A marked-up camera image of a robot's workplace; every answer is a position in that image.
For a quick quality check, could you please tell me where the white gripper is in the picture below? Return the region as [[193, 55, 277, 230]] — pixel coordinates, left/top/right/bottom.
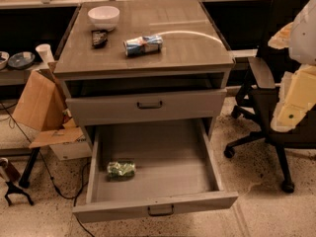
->
[[268, 22, 316, 132]]

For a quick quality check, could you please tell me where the crushed green can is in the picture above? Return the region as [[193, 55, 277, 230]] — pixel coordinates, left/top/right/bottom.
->
[[107, 161, 136, 181]]

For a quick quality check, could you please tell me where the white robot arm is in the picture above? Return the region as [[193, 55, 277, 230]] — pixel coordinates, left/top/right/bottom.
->
[[268, 0, 316, 132]]

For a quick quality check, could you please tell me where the crushed blue white can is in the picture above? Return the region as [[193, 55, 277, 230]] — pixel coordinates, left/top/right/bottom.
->
[[123, 35, 163, 56]]

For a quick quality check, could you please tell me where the grey drawer cabinet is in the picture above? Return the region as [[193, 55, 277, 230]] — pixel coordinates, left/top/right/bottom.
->
[[53, 0, 236, 149]]

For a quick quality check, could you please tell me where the grey top drawer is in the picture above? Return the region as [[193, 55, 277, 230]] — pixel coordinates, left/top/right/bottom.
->
[[66, 89, 226, 126]]

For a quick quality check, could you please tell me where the open grey middle drawer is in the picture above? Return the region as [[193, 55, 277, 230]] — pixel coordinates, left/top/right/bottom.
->
[[73, 119, 238, 223]]

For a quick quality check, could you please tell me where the black office chair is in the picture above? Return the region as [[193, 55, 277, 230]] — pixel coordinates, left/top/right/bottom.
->
[[224, 0, 316, 193]]

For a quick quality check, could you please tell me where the white bowl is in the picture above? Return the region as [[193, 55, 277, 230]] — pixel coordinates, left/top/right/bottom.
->
[[88, 6, 120, 31]]

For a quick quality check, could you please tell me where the small black snack bag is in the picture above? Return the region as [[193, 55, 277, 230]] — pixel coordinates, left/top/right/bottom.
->
[[92, 30, 108, 48]]

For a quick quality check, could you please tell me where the white box under cardboard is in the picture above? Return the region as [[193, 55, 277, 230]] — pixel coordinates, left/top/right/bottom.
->
[[50, 138, 92, 161]]

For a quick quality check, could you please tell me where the white paper cup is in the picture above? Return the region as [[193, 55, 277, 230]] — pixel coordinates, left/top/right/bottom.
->
[[36, 43, 54, 63]]

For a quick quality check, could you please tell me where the brown cardboard box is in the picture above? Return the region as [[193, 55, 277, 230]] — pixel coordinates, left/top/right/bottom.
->
[[13, 67, 83, 148]]

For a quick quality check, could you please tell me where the dark blue plate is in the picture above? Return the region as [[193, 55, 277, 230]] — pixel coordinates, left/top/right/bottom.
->
[[8, 51, 36, 70]]

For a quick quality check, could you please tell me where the small bowl at left edge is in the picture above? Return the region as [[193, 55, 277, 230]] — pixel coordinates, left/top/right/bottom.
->
[[0, 51, 9, 70]]

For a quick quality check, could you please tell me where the black table leg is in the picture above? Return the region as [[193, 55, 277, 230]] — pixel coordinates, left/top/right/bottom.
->
[[19, 148, 40, 189]]

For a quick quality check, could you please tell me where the black stand with clamp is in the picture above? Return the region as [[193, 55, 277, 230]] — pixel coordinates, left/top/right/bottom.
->
[[0, 158, 34, 206]]

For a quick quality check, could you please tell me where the black floor cable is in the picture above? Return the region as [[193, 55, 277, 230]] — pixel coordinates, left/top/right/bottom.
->
[[0, 101, 97, 237]]

